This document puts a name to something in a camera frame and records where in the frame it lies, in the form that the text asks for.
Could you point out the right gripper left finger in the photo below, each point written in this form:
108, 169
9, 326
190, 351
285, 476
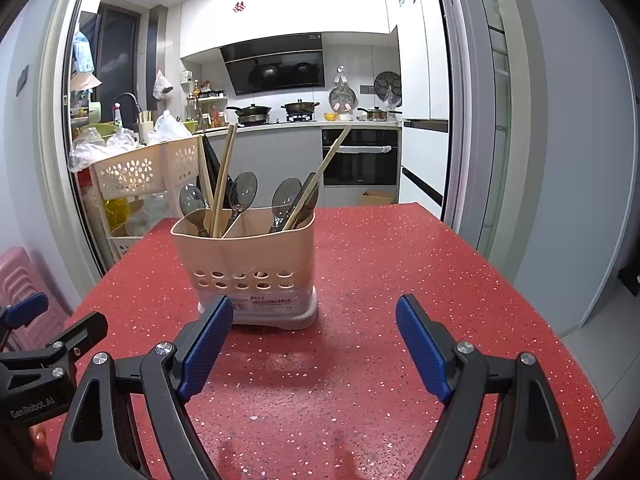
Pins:
197, 347

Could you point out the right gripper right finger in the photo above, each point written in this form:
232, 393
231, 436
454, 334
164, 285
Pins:
430, 345

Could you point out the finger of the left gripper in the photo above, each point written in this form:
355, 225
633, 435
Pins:
18, 315

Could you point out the dark brown spoon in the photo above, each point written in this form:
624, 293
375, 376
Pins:
308, 207

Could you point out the pink plastic stool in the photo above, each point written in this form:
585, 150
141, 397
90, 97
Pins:
20, 279

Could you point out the beige utensil holder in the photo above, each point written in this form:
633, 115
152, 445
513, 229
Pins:
269, 277

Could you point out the beige perforated storage rack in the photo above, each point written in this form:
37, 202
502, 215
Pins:
159, 168

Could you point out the dark spoon in holder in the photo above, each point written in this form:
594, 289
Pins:
242, 195

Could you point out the cardboard box on floor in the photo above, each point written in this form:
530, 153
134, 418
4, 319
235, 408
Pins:
377, 198

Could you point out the dark spoon right compartment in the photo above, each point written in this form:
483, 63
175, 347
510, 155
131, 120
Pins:
282, 199

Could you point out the wooden chopstick in holder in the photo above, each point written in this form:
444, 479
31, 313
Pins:
221, 184

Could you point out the black built-in oven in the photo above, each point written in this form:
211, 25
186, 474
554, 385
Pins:
367, 157

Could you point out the long chopstick right compartment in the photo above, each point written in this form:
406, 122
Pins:
308, 189

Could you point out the black wok on stove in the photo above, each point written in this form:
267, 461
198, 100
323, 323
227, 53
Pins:
253, 115

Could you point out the black pot on stove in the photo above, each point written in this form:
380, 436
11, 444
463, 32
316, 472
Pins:
300, 111

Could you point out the black range hood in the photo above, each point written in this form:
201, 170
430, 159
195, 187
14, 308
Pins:
275, 63

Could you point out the white refrigerator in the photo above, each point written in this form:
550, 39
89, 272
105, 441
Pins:
425, 107

